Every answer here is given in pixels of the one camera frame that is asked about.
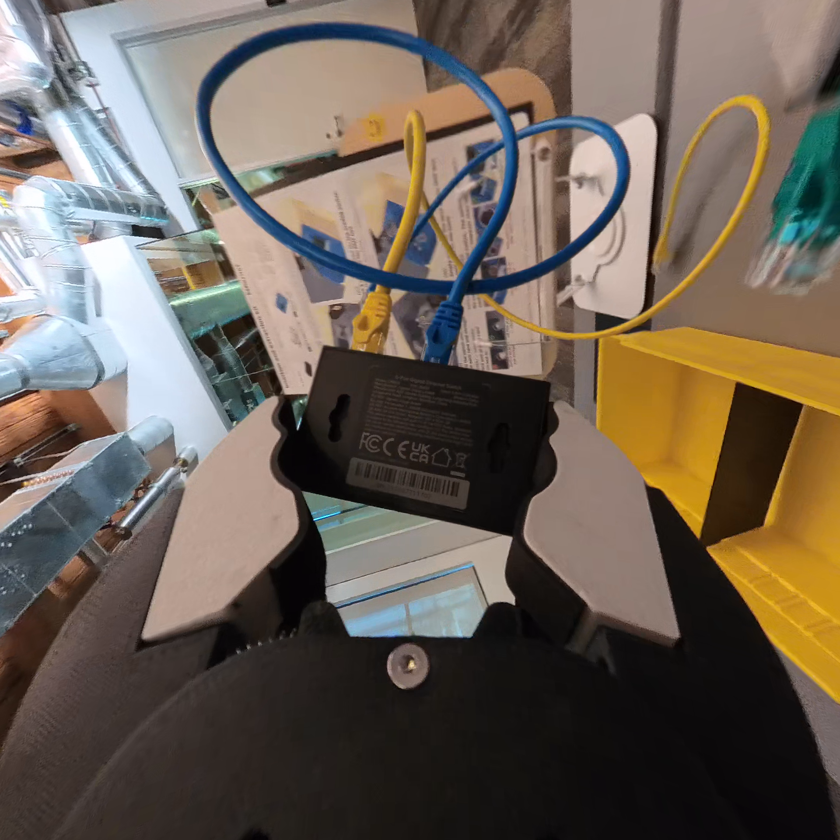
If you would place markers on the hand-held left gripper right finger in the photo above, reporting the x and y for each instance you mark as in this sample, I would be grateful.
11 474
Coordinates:
604 538

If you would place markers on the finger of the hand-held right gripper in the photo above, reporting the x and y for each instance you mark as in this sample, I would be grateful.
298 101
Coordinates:
807 46

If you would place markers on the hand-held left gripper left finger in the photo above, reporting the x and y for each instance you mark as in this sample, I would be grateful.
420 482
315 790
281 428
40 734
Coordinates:
223 525

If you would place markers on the yellow plastic bin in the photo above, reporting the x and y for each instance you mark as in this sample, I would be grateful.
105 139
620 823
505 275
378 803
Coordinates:
669 407

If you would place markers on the black network switch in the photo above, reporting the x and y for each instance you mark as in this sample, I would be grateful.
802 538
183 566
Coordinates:
420 426

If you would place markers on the white stand base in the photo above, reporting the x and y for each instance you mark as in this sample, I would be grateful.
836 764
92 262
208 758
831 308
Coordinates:
630 275

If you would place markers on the printed instruction poster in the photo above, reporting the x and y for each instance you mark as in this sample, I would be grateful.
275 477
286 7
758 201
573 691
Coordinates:
315 275

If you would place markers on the yellow smiley sticker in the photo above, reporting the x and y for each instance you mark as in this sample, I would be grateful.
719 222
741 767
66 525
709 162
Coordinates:
373 126

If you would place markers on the silver air duct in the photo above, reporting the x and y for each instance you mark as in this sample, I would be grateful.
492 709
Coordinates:
46 354
98 151

